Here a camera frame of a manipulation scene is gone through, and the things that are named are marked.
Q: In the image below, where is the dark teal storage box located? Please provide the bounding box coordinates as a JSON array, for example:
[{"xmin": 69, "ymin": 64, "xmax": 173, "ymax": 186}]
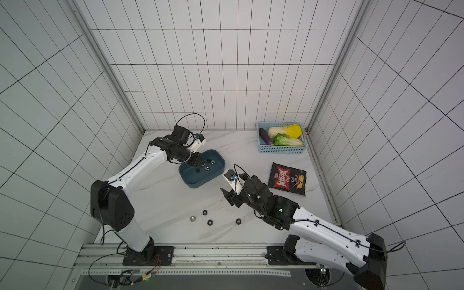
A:
[{"xmin": 178, "ymin": 149, "xmax": 225, "ymax": 189}]

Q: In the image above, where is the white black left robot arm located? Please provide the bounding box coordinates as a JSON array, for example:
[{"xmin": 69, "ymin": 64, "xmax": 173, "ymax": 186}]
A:
[{"xmin": 90, "ymin": 134, "xmax": 205, "ymax": 253}]

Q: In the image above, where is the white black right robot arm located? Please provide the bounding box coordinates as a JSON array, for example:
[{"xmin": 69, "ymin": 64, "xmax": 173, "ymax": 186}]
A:
[{"xmin": 222, "ymin": 169, "xmax": 388, "ymax": 290}]

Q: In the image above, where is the black red chips bag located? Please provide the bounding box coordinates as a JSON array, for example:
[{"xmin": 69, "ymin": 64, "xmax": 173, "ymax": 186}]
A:
[{"xmin": 268, "ymin": 163, "xmax": 307, "ymax": 196}]

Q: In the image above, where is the purple eggplant toy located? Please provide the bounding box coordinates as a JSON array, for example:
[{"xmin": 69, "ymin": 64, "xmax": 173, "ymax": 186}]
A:
[{"xmin": 259, "ymin": 128, "xmax": 274, "ymax": 146}]

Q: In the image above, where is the green lettuce toy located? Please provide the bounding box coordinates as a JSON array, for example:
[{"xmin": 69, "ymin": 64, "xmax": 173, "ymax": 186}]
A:
[{"xmin": 273, "ymin": 134, "xmax": 304, "ymax": 147}]

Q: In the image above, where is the light blue perforated basket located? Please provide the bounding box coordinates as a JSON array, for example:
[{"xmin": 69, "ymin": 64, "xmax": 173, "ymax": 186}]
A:
[{"xmin": 256, "ymin": 122, "xmax": 307, "ymax": 154}]

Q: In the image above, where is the yellow napa cabbage toy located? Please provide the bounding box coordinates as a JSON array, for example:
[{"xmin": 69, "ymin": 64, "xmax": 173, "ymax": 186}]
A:
[{"xmin": 268, "ymin": 124, "xmax": 302, "ymax": 139}]

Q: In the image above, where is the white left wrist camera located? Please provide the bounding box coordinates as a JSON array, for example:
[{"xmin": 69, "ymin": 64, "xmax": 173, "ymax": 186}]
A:
[{"xmin": 188, "ymin": 134, "xmax": 206, "ymax": 153}]

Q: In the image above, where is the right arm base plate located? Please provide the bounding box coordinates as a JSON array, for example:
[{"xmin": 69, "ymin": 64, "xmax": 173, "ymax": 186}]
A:
[{"xmin": 265, "ymin": 234, "xmax": 316, "ymax": 266}]

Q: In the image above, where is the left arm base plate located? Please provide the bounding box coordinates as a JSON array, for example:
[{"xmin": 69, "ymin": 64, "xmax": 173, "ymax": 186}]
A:
[{"xmin": 122, "ymin": 245, "xmax": 175, "ymax": 267}]

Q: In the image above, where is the aluminium mounting rail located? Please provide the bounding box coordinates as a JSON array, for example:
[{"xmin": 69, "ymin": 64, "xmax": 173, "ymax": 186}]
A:
[{"xmin": 73, "ymin": 240, "xmax": 349, "ymax": 277}]

